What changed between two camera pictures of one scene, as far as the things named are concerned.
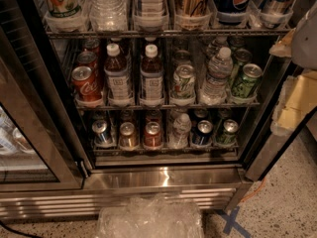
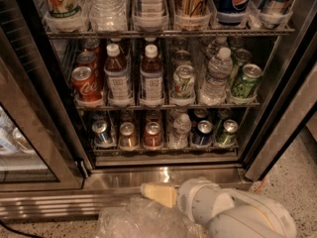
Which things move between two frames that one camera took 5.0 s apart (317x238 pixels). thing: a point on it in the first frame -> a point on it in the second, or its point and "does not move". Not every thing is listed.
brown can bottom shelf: (128, 136) does not move
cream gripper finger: (298, 97) -> (160, 192)
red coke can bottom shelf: (153, 136) does not move
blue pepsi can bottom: (203, 135) does not move
